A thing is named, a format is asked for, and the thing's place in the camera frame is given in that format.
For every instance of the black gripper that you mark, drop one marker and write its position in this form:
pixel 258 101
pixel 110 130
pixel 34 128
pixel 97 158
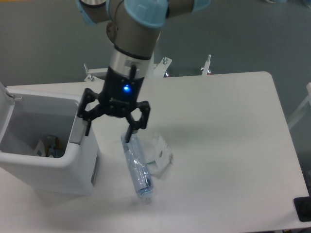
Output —
pixel 120 97

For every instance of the white push-top trash can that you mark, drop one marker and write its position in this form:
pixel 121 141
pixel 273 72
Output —
pixel 27 116

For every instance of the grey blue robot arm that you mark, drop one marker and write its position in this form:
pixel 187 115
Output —
pixel 133 27

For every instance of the trash inside can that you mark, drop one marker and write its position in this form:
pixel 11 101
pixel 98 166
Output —
pixel 51 149

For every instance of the clear plastic water bottle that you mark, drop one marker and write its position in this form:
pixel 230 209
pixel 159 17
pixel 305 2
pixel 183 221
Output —
pixel 140 175

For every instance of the crumpled clear plastic bag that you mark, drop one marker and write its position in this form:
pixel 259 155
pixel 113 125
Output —
pixel 158 154

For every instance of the black device at table edge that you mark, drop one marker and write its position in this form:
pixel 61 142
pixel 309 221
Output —
pixel 303 208

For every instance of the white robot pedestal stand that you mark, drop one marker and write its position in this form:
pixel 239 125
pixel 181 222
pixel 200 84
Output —
pixel 155 71

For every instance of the white frame at right edge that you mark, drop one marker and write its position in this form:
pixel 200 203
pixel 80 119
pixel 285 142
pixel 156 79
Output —
pixel 301 109

